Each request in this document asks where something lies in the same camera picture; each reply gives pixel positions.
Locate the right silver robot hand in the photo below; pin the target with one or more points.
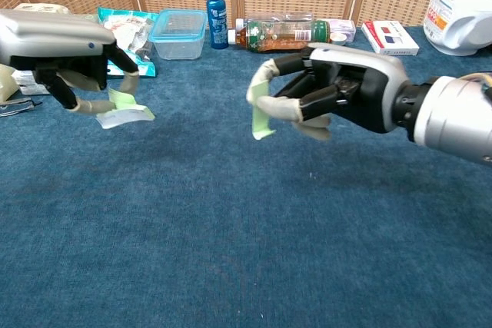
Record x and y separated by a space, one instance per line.
365 82

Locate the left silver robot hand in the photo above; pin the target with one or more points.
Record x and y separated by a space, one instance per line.
50 36

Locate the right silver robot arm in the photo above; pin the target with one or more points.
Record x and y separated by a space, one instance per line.
453 116

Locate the cream tissue multipack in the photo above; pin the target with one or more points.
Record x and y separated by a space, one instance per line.
42 8

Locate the small black jar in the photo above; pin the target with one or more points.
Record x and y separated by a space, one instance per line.
339 38

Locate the white red glasses box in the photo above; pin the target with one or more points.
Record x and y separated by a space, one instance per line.
390 38

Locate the purple flat box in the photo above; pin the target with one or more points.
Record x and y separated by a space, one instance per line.
344 26

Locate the black eyeglasses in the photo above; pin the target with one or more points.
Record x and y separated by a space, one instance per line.
17 107

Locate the teal snack bag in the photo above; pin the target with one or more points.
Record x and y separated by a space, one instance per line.
128 24

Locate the green label tea bottle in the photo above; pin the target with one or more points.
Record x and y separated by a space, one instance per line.
280 34

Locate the white plastic jug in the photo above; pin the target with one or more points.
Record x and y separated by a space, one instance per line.
461 17

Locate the clear container blue rim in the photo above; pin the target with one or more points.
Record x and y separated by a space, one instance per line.
178 36

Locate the blue spray bottle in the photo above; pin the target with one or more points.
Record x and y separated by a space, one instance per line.
217 17

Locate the blue carpet table cover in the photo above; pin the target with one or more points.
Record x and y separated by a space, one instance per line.
246 228

